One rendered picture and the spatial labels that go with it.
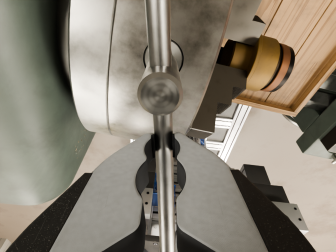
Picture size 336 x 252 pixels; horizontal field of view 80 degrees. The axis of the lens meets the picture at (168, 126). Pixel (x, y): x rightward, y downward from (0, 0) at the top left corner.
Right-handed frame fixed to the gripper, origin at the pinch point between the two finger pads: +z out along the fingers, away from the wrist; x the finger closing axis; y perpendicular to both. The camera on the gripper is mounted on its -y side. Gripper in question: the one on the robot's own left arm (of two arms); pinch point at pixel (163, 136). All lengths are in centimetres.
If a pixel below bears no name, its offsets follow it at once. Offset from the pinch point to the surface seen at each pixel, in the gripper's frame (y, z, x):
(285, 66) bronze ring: 0.0, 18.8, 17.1
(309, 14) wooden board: -6, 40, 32
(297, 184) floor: 166, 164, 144
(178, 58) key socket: -3.6, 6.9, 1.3
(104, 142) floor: 102, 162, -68
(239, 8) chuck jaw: -7.5, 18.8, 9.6
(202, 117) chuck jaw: 4.9, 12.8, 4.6
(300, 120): 27, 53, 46
